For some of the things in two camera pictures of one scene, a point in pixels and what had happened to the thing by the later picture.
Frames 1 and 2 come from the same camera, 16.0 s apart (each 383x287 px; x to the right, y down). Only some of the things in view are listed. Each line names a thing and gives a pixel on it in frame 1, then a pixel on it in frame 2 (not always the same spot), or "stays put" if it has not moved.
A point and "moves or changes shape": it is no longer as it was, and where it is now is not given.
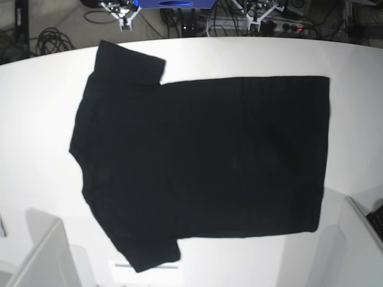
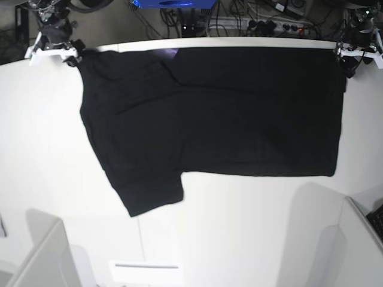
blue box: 175,4 stays put
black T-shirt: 160,162 moves or changes shape
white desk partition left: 49,262 stays put
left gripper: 122,12 → 55,42
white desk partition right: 352,251 stays put
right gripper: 258,20 → 362,43
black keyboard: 375,218 stays put
